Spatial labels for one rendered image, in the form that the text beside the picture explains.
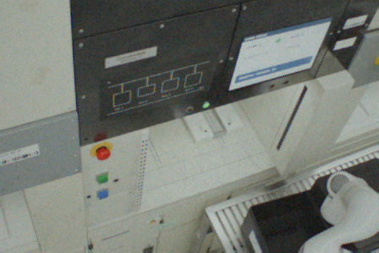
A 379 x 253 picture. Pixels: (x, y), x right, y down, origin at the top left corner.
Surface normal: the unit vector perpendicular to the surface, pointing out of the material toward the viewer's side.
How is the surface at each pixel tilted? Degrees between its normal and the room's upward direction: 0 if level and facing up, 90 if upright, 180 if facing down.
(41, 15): 90
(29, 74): 90
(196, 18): 90
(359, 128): 0
